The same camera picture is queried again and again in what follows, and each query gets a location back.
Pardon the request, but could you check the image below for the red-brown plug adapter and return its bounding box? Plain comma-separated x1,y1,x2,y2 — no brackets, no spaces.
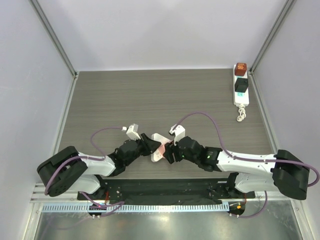
234,62,247,76

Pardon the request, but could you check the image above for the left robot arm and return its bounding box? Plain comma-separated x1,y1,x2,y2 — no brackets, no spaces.
36,133,162,200

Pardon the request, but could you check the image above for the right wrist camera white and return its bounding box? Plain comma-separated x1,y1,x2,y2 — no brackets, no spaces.
168,124,186,143

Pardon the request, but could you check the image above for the white coiled power cord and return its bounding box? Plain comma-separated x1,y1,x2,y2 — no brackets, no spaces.
236,104,247,123

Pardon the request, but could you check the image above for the aluminium frame post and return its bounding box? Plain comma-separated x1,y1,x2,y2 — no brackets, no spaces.
29,0,79,79
249,0,298,76

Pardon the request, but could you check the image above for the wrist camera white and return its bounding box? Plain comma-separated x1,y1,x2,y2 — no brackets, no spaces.
168,124,186,143
121,123,141,141

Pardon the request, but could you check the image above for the right aluminium frame post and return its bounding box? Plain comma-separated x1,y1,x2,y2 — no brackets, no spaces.
249,0,298,76

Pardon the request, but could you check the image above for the left aluminium frame post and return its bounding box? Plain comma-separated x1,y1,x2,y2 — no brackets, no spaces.
29,0,79,79

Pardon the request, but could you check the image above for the white triangular socket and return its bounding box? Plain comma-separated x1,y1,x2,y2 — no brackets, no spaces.
151,133,171,163

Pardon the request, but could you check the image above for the white slotted cable duct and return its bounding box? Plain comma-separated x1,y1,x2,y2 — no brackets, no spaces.
41,202,230,214

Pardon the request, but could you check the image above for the black plug adapter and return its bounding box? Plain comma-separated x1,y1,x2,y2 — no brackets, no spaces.
234,77,249,93

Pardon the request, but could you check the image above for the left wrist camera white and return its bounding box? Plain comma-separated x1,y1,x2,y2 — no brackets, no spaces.
121,123,141,141

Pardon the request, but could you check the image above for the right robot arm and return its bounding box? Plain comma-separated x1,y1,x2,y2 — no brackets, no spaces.
163,136,310,200

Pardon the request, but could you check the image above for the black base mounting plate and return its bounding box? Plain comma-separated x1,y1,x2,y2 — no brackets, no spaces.
89,178,256,206

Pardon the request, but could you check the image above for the white power strip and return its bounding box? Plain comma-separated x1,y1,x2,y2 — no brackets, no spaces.
232,62,250,107

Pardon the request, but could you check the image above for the pink cube plug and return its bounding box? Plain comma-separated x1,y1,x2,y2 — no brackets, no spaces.
157,143,166,155

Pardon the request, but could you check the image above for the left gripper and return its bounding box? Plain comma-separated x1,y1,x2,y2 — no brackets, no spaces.
124,132,160,166

